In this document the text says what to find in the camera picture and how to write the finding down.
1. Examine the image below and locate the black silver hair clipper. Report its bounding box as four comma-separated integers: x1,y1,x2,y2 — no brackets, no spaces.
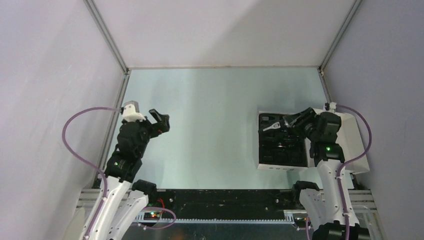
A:
262,121,281,132

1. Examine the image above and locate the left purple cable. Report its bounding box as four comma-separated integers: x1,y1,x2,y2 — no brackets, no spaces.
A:
61,106,123,240

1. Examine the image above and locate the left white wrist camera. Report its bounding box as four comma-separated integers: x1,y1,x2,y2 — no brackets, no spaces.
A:
121,100,147,122

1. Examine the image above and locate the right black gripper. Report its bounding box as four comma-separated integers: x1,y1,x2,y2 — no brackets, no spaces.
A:
283,107,320,142

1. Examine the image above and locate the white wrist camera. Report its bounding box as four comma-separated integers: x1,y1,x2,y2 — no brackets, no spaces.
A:
323,102,337,113
121,100,147,122

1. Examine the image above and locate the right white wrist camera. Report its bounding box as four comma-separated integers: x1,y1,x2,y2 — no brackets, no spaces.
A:
323,102,337,113

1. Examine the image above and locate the white box with black tray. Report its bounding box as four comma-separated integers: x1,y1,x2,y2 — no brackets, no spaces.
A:
256,111,310,172

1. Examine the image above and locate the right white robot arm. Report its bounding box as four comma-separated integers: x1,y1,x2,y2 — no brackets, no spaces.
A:
283,107,371,240

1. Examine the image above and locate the white box lid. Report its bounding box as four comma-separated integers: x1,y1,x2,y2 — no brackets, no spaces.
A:
304,108,370,174

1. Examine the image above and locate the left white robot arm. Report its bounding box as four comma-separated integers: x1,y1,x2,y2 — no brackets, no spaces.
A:
79,106,170,240

